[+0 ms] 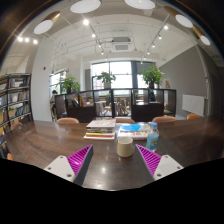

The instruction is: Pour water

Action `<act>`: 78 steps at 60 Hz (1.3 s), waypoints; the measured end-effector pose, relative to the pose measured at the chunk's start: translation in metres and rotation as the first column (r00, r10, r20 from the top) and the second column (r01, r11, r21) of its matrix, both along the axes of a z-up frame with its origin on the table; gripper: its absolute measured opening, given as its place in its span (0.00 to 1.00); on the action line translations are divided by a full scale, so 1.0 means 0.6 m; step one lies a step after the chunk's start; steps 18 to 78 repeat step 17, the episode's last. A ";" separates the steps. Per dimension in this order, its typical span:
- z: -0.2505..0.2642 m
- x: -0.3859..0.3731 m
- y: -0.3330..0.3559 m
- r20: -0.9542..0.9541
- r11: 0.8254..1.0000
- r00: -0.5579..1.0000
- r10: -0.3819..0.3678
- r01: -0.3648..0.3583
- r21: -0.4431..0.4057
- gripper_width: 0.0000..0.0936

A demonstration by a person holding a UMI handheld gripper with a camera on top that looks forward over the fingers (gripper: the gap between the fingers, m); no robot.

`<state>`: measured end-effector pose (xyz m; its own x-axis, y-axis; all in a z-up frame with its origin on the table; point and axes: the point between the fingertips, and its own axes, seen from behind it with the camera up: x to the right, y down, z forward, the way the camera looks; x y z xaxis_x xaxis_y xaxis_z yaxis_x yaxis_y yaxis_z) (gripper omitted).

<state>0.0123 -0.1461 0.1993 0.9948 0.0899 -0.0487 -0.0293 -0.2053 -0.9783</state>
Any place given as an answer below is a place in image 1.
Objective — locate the ceiling air conditioner unit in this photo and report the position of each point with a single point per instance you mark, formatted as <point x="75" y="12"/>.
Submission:
<point x="121" y="45"/>

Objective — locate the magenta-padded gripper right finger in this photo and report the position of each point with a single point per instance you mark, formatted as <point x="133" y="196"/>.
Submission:
<point x="165" y="166"/>

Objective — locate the blue-covered book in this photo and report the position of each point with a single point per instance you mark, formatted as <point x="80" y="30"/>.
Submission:
<point x="131" y="127"/>

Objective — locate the stack of books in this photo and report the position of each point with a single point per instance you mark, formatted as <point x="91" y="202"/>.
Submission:
<point x="100" y="128"/>

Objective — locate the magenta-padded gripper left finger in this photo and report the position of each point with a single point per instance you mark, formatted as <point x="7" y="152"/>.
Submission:
<point x="60" y="166"/>

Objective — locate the white book with red print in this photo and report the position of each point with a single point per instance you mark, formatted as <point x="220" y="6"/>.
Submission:
<point x="131" y="135"/>

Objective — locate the person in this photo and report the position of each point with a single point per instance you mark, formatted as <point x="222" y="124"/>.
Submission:
<point x="152" y="96"/>
<point x="54" y="98"/>

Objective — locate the dark low shelf unit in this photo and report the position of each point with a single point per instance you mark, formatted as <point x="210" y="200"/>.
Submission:
<point x="143" y="111"/>

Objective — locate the cream ceramic cup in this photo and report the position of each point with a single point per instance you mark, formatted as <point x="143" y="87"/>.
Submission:
<point x="125" y="147"/>

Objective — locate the white wall radiator panel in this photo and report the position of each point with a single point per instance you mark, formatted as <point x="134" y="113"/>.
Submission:
<point x="193" y="105"/>

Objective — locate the clear water bottle blue cap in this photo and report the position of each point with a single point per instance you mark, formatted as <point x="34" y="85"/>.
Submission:
<point x="152" y="140"/>

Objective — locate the orange chairs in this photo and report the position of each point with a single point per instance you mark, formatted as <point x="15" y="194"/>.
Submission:
<point x="67" y="120"/>

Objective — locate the tall wall bookshelf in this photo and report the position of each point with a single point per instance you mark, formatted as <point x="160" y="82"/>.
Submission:
<point x="16" y="100"/>

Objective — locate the ceiling lights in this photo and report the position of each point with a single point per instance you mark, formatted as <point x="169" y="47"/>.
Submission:
<point x="85" y="6"/>

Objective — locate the potted green plant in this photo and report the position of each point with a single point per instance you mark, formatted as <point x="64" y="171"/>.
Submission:
<point x="151" y="75"/>
<point x="69" y="84"/>
<point x="106" y="78"/>

